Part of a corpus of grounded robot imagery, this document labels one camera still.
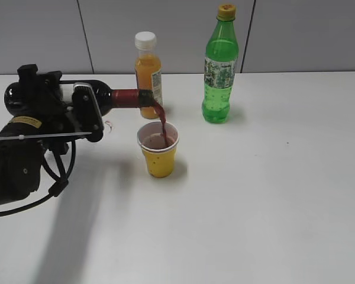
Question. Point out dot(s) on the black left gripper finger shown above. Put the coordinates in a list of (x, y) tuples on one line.
[(31, 85), (48, 88)]

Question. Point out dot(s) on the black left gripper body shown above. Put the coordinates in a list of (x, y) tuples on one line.
[(48, 124)]

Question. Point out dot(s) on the dark red wine bottle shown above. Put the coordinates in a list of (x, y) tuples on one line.
[(121, 97)]

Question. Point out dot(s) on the yellow paper cup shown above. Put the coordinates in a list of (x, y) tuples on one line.
[(160, 158)]

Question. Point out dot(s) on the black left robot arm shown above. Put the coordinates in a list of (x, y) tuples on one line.
[(21, 163)]

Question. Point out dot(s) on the orange juice bottle white cap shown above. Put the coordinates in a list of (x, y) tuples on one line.
[(148, 65)]

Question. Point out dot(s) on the green soda bottle yellow cap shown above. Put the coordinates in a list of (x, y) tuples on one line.
[(221, 55)]

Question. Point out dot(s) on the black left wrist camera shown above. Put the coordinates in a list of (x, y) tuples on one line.
[(86, 111)]

